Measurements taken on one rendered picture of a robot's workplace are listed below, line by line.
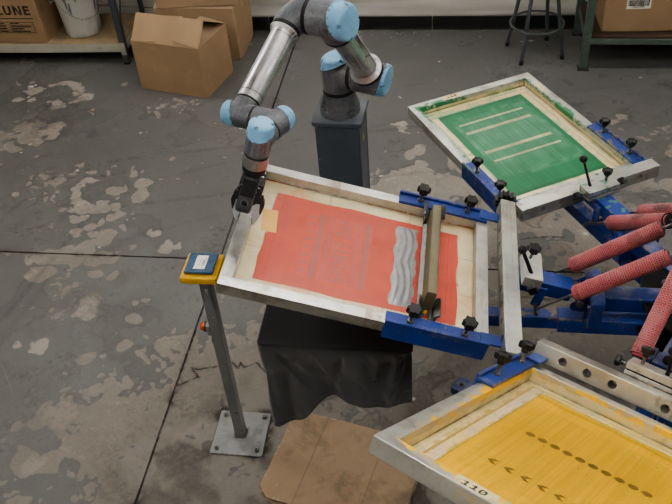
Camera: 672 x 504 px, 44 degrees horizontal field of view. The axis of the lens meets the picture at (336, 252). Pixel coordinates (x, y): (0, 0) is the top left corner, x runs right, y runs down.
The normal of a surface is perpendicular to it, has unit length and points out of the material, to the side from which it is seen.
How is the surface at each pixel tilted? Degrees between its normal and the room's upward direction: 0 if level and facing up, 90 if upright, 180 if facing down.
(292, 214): 15
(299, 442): 0
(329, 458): 2
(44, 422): 0
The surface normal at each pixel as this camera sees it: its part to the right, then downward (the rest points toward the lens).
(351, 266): 0.19, -0.72
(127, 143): -0.07, -0.75
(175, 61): -0.36, 0.63
